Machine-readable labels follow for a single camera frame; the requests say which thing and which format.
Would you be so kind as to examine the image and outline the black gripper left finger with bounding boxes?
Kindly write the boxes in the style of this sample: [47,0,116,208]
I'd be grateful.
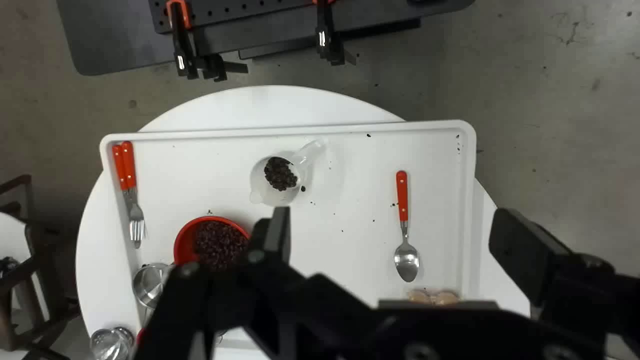
[246,206,289,264]

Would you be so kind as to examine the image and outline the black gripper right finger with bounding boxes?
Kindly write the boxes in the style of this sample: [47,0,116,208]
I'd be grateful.
[487,208,614,312]

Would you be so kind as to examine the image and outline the clear plastic measuring jug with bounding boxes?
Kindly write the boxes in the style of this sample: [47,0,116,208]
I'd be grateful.
[249,140,325,206]

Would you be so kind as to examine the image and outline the coffee beans in bowl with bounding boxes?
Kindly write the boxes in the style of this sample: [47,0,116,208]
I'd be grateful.
[191,223,248,271]

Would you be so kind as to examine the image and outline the red bowl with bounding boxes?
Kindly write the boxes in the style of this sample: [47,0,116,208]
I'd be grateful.
[171,216,249,271]

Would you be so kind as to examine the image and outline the coffee beans in jug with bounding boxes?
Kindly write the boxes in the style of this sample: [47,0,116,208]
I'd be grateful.
[263,156,297,192]

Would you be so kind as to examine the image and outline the brown eggs pile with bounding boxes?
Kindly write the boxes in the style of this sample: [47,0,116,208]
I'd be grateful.
[408,289,460,306]

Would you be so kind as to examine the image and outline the white plastic tray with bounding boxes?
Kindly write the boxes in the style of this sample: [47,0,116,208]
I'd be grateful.
[126,121,477,305]

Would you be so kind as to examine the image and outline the small steel cup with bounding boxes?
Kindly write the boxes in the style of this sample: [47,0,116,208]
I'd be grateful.
[132,262,169,308]

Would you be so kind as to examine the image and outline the steel measuring cup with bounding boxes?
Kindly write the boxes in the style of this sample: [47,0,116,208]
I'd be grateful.
[90,326,133,360]

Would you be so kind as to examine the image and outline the orange black bar clamp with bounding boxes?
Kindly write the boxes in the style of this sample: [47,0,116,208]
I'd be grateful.
[163,0,248,83]

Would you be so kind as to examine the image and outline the dark wooden chair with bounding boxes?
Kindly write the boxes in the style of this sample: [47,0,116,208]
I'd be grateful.
[0,174,79,360]

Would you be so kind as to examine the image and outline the red handled spoon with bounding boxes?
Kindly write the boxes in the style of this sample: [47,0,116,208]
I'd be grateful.
[394,171,419,282]

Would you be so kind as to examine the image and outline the red handled fork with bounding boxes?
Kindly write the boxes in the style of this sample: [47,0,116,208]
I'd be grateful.
[112,140,145,249]

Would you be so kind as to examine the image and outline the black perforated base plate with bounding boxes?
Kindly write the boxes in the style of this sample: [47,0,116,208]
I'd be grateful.
[56,0,473,76]

